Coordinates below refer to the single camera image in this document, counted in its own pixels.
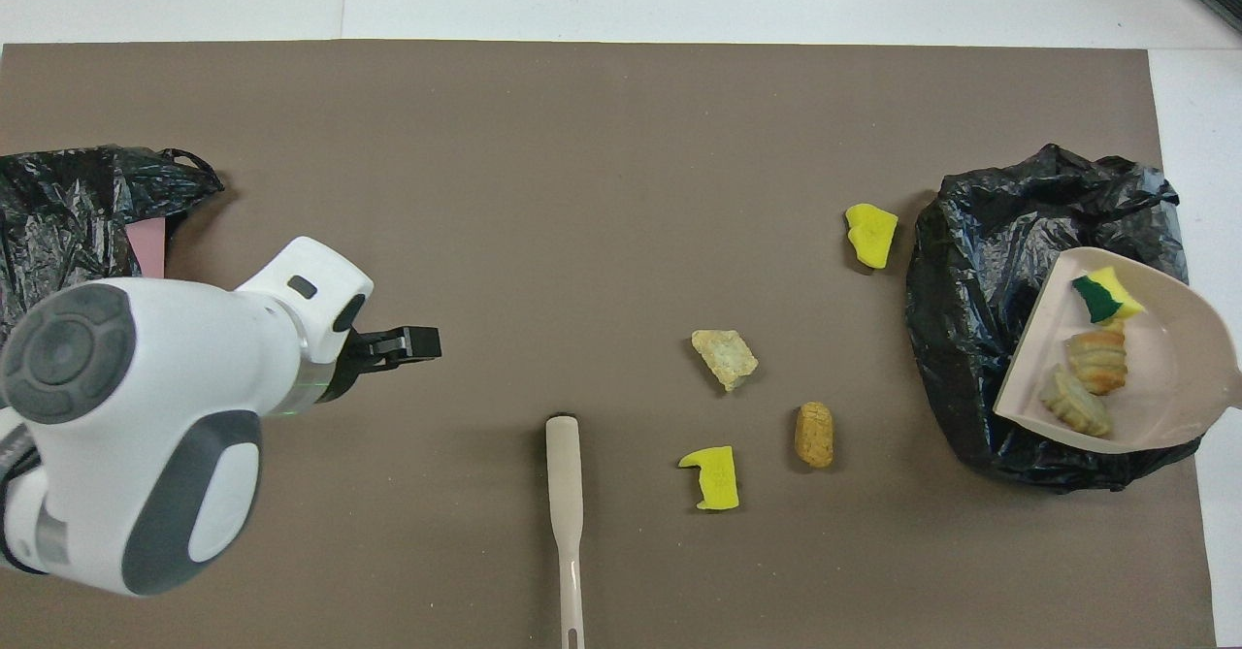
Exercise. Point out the yellow green sponge piece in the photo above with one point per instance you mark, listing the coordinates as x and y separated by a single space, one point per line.
1111 290

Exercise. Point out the brown toy bread roll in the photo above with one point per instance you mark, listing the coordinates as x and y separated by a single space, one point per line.
814 434

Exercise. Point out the pink bin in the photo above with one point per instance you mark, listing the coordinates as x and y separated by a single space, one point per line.
148 246

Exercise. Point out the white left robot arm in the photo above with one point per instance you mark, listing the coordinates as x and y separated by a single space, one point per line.
146 416

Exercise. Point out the plain yellow sponge piece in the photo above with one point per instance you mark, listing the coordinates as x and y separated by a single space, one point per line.
871 237

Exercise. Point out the pale toy bread chunk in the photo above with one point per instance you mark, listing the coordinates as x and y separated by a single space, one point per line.
1075 404
724 358

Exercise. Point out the toy croissant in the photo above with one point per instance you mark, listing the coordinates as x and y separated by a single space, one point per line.
1098 360

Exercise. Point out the black trash bag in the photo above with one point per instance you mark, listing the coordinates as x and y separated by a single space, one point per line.
58 212
970 271

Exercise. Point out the right black trash bag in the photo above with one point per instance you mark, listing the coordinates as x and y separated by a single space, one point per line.
970 271

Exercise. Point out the brown table mat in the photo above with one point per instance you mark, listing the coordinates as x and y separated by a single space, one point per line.
582 193

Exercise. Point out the notched yellow sponge piece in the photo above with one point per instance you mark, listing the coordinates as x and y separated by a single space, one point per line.
716 482

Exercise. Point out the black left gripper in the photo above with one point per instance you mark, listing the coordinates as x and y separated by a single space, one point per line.
361 358

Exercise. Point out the beige plastic dustpan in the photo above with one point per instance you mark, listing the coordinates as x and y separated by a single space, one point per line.
1179 377

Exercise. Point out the beige hand brush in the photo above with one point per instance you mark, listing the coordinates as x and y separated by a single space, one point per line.
564 474

